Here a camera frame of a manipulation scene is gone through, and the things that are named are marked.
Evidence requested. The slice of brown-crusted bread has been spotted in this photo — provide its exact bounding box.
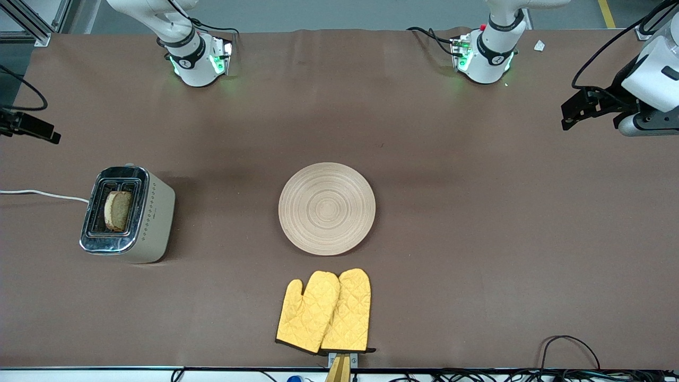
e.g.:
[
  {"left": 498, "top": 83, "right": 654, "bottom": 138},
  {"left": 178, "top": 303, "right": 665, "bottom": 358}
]
[{"left": 104, "top": 191, "right": 133, "bottom": 232}]

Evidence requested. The round light wooden plate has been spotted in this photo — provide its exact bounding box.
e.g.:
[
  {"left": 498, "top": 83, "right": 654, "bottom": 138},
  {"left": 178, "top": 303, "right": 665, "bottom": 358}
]
[{"left": 278, "top": 162, "right": 376, "bottom": 256}]

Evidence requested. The beige and chrome toaster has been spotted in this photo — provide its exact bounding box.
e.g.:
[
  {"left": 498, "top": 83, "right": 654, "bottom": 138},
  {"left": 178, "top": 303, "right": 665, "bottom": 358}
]
[{"left": 80, "top": 166, "right": 176, "bottom": 264}]

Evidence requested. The yellow quilted oven mitt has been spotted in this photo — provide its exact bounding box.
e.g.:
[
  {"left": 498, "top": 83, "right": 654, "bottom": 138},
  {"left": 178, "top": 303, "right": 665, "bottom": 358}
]
[
  {"left": 320, "top": 268, "right": 376, "bottom": 354},
  {"left": 275, "top": 271, "right": 341, "bottom": 354}
]

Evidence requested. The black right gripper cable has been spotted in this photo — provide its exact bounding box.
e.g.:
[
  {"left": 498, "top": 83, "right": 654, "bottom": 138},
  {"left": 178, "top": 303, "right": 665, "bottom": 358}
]
[{"left": 0, "top": 65, "right": 49, "bottom": 112}]

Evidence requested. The white toaster power cable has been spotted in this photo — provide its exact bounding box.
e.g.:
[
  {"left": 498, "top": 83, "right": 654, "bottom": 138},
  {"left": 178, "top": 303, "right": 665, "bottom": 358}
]
[{"left": 0, "top": 189, "right": 90, "bottom": 204}]

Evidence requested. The aluminium profile frame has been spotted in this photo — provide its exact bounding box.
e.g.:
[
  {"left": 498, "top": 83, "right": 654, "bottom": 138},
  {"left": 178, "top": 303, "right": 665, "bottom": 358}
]
[{"left": 0, "top": 0, "right": 72, "bottom": 47}]

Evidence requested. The black left arm base cable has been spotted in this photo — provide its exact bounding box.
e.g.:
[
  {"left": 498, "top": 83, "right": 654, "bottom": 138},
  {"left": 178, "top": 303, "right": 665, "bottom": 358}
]
[{"left": 407, "top": 27, "right": 458, "bottom": 56}]

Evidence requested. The black arm base cable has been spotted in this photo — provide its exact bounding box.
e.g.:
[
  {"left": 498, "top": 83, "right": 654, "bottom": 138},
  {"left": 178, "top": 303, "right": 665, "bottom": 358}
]
[
  {"left": 188, "top": 19, "right": 238, "bottom": 38},
  {"left": 407, "top": 27, "right": 458, "bottom": 56}
]

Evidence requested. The black right arm base cable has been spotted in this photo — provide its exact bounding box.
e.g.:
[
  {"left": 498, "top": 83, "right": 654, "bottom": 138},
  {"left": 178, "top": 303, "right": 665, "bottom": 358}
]
[{"left": 188, "top": 19, "right": 238, "bottom": 38}]

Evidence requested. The black looped cable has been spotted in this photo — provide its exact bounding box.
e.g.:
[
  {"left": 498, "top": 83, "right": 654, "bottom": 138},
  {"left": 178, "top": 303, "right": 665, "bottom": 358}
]
[{"left": 540, "top": 335, "right": 602, "bottom": 372}]

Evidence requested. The black cable tangle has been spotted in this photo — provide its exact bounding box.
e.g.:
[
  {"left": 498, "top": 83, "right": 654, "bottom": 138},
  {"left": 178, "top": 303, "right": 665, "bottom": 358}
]
[{"left": 393, "top": 369, "right": 679, "bottom": 382}]

